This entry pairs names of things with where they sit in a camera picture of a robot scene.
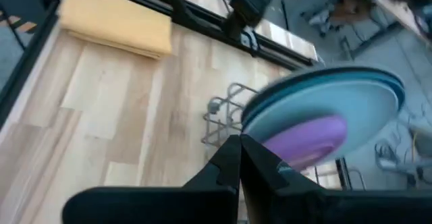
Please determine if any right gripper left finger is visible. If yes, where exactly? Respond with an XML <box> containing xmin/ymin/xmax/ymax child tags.
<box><xmin>183</xmin><ymin>134</ymin><xmax>242</xmax><ymax>198</ymax></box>

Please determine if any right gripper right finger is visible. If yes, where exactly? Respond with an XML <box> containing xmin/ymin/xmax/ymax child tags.
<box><xmin>240</xmin><ymin>134</ymin><xmax>325</xmax><ymax>200</ymax></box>

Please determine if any purple plate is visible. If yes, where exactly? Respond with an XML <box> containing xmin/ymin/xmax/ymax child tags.
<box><xmin>262</xmin><ymin>114</ymin><xmax>348</xmax><ymax>171</ymax></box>

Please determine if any grey wire dish rack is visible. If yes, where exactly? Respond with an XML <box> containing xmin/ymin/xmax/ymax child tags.
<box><xmin>200</xmin><ymin>82</ymin><xmax>368</xmax><ymax>192</ymax></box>

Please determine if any light blue plate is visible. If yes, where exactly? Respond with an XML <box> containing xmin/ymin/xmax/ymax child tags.
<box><xmin>242</xmin><ymin>79</ymin><xmax>402</xmax><ymax>171</ymax></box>

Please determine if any yellow folded cloth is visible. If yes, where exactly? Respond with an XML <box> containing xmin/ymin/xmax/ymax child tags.
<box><xmin>57</xmin><ymin>0</ymin><xmax>173</xmax><ymax>61</ymax></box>

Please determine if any wooden table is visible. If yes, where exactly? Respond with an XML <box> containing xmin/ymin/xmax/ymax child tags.
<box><xmin>373</xmin><ymin>0</ymin><xmax>432</xmax><ymax>46</ymax></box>

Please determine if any black mat with striped edge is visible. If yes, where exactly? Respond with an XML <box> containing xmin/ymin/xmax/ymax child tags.
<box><xmin>0</xmin><ymin>0</ymin><xmax>65</xmax><ymax>34</ymax></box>

